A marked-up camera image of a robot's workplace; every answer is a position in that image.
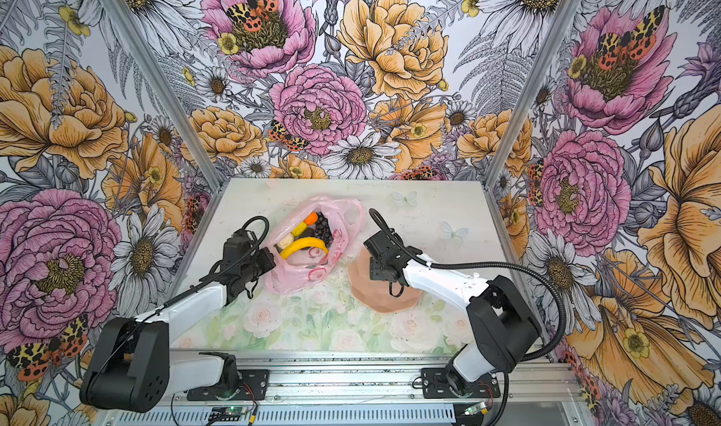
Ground pink flower-shaped plate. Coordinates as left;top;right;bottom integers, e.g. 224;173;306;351
348;249;422;313

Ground beige fake garlic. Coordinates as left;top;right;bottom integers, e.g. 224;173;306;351
276;233;296;251

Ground yellow fake lemon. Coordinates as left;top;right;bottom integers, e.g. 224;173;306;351
291;223;308;238

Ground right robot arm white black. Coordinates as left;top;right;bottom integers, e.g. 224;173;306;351
364;232;542;397

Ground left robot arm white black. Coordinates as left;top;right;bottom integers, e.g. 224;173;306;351
80;229;275;413

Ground yellow fake banana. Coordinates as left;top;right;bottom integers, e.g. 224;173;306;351
280;238;329;260

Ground dark fake grapes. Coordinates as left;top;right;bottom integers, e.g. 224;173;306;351
314;213;333;249

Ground orange fake carrot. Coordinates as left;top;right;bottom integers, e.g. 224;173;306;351
303;212;318;226

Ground left green circuit board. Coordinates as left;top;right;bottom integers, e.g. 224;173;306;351
208;405;249;423

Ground green circuit board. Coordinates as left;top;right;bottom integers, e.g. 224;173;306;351
464;402;489;417
208;405;249;423

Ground right green circuit board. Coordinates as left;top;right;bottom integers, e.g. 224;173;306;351
464;402;489;417

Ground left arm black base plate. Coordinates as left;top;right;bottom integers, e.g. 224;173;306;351
186;369;270;402

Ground aluminium rail frame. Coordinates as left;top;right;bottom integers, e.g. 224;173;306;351
92;352;593;425

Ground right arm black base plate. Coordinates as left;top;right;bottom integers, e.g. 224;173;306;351
420;367;501;400

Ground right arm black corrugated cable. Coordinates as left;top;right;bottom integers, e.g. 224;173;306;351
368;208;567;426

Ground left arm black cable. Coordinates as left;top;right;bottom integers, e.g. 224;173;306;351
95;216;270;382

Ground right aluminium corner post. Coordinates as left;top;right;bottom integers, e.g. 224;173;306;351
484;0;582;191

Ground aluminium corner post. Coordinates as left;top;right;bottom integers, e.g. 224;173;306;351
100;0;225;193
484;0;582;191

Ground left aluminium corner post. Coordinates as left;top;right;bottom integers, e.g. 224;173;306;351
100;0;225;193

